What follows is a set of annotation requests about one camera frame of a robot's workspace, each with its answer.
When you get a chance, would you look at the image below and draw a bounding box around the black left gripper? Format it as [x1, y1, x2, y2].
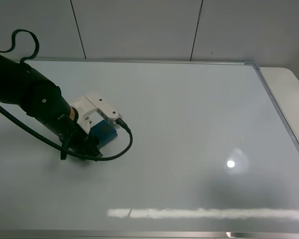
[55, 117, 101, 158]

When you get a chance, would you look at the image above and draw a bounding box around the white aluminium-framed whiteboard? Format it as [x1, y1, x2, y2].
[0, 61, 299, 239]

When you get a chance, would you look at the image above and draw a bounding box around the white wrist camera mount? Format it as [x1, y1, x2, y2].
[70, 92, 122, 134]

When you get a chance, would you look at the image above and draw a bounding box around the teal whiteboard eraser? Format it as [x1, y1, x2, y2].
[90, 120, 118, 149]

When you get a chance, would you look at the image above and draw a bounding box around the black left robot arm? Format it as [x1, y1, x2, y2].
[0, 55, 101, 160]

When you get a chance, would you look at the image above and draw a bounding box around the black braided cable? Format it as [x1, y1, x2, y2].
[0, 29, 134, 162]

